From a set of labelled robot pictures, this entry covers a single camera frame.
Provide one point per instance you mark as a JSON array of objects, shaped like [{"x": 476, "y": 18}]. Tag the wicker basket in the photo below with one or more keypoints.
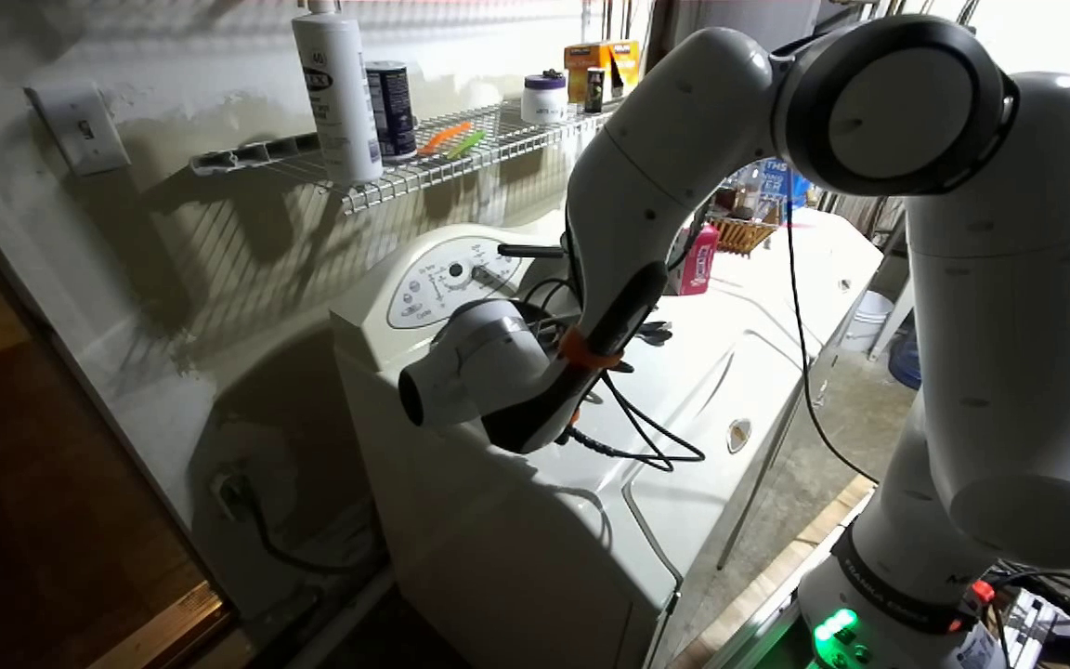
[{"x": 746, "y": 229}]

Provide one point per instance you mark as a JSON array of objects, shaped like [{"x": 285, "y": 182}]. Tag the white light switch plate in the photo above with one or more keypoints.
[{"x": 80, "y": 127}]

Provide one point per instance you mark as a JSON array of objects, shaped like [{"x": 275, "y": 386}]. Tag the brown wooden door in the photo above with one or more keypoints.
[{"x": 28, "y": 494}]

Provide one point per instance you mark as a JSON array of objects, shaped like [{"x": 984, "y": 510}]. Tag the tall white bottle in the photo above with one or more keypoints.
[{"x": 339, "y": 114}]

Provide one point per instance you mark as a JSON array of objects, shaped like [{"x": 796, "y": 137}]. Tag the blue cardboard box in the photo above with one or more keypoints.
[{"x": 791, "y": 182}]

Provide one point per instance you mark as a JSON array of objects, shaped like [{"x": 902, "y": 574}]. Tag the white jar blue lid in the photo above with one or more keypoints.
[{"x": 545, "y": 96}]

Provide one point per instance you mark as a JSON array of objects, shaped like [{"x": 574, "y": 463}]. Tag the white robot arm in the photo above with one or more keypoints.
[{"x": 1020, "y": 309}]

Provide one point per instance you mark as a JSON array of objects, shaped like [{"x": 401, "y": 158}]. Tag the red candy box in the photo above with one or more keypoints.
[{"x": 700, "y": 260}]

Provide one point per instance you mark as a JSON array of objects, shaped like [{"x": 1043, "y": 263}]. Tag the black can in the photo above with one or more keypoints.
[{"x": 391, "y": 114}]

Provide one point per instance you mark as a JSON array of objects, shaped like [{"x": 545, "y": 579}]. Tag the yellow container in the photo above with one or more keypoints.
[{"x": 602, "y": 69}]

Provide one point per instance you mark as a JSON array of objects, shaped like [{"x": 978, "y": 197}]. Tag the wooden floor board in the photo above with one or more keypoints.
[{"x": 772, "y": 568}]

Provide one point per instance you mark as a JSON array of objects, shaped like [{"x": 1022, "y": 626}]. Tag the white washing machine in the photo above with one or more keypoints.
[{"x": 535, "y": 542}]

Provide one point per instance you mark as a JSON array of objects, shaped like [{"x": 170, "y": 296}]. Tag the orange green pack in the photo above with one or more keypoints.
[{"x": 456, "y": 137}]

